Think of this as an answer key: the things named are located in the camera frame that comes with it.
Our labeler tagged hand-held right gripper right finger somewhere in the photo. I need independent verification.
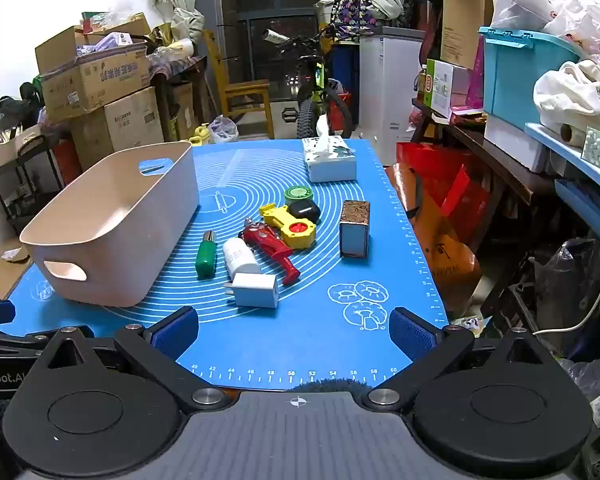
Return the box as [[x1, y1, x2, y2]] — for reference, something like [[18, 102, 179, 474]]
[[362, 306, 561, 408]]

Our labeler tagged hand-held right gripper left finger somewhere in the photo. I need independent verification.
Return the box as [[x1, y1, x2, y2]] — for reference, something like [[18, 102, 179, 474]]
[[35, 305, 231, 408]]

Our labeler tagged green handled tool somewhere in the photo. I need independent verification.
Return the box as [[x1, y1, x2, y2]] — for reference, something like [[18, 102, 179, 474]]
[[195, 230, 217, 278]]

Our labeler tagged white charger plug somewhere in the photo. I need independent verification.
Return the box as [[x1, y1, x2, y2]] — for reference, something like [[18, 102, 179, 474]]
[[223, 273, 280, 309]]

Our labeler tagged white small bottle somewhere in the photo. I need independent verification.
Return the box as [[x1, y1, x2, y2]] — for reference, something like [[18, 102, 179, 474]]
[[223, 237, 262, 277]]

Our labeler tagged brown patterned box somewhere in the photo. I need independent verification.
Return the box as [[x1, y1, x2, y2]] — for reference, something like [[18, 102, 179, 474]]
[[339, 200, 371, 259]]

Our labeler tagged pink plastic basket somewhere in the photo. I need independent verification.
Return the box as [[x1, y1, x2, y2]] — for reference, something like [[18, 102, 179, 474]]
[[19, 141, 201, 308]]

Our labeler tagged yellow toy launcher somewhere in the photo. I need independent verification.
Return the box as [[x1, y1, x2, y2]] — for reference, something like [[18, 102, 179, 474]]
[[258, 203, 317, 251]]

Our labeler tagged black earbud case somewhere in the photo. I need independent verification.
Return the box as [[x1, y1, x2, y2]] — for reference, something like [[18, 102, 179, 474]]
[[287, 200, 322, 224]]

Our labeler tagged flat cardboard piece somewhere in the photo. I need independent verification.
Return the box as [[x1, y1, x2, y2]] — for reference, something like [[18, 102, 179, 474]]
[[0, 237, 33, 301]]

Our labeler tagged orange shopping bag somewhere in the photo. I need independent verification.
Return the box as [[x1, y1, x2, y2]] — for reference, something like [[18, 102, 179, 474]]
[[385, 162, 482, 311]]

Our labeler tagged blue baking mat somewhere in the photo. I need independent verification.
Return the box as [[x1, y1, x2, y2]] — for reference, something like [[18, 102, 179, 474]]
[[0, 137, 451, 392]]

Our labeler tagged red shopping bag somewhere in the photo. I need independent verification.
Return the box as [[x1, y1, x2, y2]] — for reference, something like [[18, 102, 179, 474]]
[[395, 141, 486, 256]]

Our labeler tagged black metal rack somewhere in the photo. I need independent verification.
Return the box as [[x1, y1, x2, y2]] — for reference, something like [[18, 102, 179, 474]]
[[0, 132, 66, 233]]

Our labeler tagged clear plastic bag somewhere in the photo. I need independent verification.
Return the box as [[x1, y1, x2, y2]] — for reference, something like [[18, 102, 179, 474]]
[[532, 237, 600, 356]]

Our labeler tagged green round lid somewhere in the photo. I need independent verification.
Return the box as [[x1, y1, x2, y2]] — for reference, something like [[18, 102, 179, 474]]
[[284, 185, 313, 207]]

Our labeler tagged white tissue box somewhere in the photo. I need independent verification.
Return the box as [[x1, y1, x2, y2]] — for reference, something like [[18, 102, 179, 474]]
[[301, 136, 358, 184]]

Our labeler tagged dark wooden side table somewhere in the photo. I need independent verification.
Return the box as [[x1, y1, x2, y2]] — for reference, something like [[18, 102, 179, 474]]
[[411, 97, 556, 306]]

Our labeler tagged yellow plastic jug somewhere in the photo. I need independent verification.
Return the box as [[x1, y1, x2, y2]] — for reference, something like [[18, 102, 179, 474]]
[[187, 122, 212, 147]]

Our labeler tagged purple white plastic bag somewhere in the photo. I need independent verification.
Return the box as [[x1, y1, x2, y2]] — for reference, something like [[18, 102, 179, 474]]
[[207, 115, 240, 144]]

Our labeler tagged white foam box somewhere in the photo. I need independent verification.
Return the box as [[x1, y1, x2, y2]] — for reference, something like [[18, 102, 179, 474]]
[[484, 115, 551, 173]]

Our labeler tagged large plain cardboard box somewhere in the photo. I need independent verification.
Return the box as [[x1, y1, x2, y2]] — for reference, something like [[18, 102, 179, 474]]
[[70, 86, 166, 171]]

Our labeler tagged light blue shelf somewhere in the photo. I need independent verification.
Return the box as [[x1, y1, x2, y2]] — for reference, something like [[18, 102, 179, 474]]
[[524, 122, 600, 261]]

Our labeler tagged black bicycle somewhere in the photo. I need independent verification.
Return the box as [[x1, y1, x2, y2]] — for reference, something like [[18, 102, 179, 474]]
[[260, 25, 353, 138]]

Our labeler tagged green and white box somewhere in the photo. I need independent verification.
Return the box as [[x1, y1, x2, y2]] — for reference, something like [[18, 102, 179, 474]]
[[424, 58, 471, 120]]

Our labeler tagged yellow wooden chair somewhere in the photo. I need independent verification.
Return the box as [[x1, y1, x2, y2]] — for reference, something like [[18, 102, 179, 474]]
[[203, 29, 276, 140]]

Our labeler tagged open printed cardboard box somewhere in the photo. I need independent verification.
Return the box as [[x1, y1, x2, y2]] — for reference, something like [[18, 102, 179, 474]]
[[35, 25, 153, 123]]

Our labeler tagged pink gift box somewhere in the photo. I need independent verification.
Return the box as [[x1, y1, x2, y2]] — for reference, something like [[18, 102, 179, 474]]
[[450, 35, 487, 117]]

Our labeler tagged brown wooden desk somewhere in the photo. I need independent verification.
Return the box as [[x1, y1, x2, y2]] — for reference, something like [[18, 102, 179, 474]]
[[150, 55, 212, 142]]

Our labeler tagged blue plastic storage bin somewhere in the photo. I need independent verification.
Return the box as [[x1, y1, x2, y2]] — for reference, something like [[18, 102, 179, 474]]
[[478, 26, 583, 133]]

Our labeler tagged white cloth bag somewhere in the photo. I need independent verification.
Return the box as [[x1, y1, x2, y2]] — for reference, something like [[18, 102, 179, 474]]
[[532, 60, 600, 133]]

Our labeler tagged tall cardboard box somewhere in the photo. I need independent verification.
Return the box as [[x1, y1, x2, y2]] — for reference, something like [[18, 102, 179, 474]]
[[440, 0, 493, 71]]

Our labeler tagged floral garment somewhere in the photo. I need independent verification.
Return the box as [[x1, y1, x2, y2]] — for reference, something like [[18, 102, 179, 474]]
[[330, 0, 381, 43]]

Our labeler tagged grey green jacket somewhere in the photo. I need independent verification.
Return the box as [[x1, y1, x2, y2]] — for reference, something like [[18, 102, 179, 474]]
[[367, 0, 416, 28]]

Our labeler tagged white red-printed plastic bag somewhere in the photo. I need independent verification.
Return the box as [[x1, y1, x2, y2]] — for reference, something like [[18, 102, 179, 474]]
[[545, 0, 600, 66]]

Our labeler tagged white cable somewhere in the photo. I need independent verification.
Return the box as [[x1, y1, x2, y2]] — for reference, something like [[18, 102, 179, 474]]
[[532, 220, 600, 336]]

